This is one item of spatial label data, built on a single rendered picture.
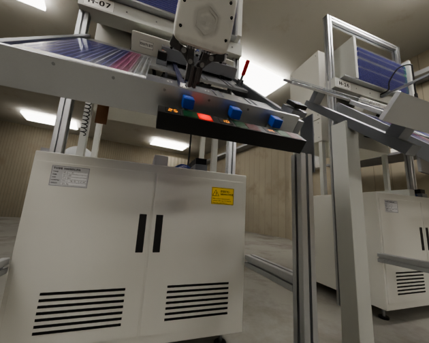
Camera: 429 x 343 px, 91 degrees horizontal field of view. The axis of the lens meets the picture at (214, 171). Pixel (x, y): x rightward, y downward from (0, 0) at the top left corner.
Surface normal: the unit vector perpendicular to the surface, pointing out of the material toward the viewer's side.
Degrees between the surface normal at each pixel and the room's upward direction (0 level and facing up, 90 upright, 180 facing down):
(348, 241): 90
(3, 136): 90
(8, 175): 90
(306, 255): 90
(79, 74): 133
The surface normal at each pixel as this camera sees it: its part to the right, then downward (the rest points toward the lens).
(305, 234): 0.33, -0.16
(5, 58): 0.21, 0.55
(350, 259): -0.94, -0.11
